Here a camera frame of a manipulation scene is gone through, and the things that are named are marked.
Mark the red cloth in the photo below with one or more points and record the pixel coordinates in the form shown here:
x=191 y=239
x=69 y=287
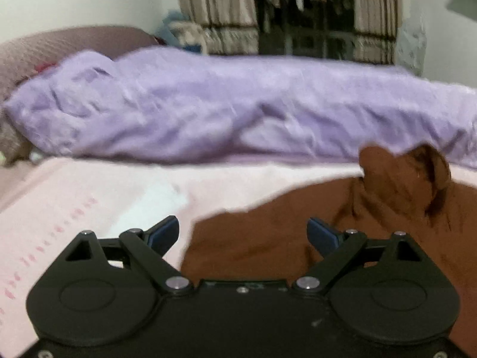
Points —
x=44 y=67

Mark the beige patterned curtain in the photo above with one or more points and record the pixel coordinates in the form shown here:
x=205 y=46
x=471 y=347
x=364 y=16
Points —
x=376 y=15
x=216 y=7

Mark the purple quilt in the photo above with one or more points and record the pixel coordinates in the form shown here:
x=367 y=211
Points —
x=186 y=112

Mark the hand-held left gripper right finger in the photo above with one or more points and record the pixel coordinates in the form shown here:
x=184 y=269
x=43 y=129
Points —
x=321 y=235

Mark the dark glass window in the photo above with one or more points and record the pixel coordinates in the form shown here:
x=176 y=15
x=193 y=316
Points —
x=309 y=33

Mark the pink printed blanket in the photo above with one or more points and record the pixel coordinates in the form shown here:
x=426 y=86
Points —
x=56 y=201

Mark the fan with white patterned cover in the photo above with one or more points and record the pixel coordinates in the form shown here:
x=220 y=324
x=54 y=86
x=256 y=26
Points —
x=410 y=48

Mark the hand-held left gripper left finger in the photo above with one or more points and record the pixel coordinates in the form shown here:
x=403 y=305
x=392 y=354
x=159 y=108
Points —
x=166 y=233

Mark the brown plush toy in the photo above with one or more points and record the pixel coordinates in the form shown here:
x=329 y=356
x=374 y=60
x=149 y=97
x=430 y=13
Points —
x=11 y=141

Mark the mauve quilted pillow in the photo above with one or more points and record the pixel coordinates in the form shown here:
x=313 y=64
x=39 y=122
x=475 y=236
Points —
x=56 y=44

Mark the blue plush toy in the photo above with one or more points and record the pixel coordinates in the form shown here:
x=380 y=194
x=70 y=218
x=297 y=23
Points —
x=169 y=22

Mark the brown garment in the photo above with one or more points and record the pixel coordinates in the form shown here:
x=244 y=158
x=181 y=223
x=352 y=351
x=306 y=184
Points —
x=391 y=212

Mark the beige cloth bundle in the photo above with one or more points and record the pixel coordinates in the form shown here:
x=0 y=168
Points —
x=186 y=33

